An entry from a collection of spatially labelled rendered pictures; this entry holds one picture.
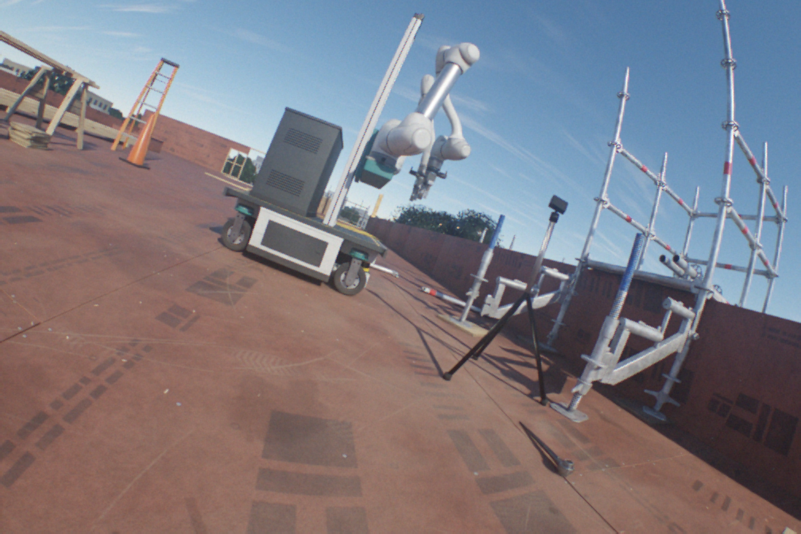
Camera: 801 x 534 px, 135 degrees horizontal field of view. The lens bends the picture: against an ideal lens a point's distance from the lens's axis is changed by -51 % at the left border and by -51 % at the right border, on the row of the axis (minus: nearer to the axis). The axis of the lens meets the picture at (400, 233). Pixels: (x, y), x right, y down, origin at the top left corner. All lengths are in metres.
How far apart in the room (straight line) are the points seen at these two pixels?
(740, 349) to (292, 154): 2.56
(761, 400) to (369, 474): 1.76
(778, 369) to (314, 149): 2.61
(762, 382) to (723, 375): 0.24
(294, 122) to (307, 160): 0.23
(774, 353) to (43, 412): 2.32
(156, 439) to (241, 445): 0.14
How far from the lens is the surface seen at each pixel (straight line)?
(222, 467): 0.57
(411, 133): 1.62
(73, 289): 0.98
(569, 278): 2.63
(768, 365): 1.98
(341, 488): 0.61
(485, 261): 2.21
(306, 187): 1.82
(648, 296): 2.37
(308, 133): 1.87
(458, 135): 1.90
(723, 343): 2.07
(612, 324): 1.39
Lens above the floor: 0.42
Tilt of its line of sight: level
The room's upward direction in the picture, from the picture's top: 21 degrees clockwise
